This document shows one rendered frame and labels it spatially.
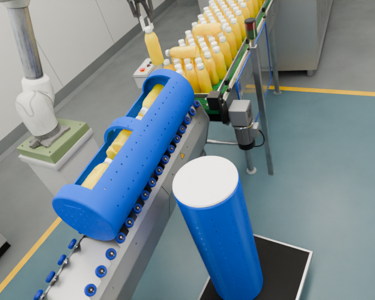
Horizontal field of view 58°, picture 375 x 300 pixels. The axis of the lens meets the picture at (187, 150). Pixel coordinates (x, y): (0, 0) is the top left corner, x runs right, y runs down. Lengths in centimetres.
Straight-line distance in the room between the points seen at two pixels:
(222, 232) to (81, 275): 59
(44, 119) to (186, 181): 90
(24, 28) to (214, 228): 137
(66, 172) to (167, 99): 73
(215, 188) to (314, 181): 145
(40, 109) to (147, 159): 73
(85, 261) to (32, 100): 88
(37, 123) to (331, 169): 206
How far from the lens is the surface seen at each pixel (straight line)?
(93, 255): 152
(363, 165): 284
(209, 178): 140
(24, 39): 203
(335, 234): 244
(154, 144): 151
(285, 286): 209
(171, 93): 169
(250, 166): 275
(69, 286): 149
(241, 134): 213
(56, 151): 193
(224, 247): 156
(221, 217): 138
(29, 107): 194
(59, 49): 485
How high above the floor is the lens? 205
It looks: 40 degrees down
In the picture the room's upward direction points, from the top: 20 degrees counter-clockwise
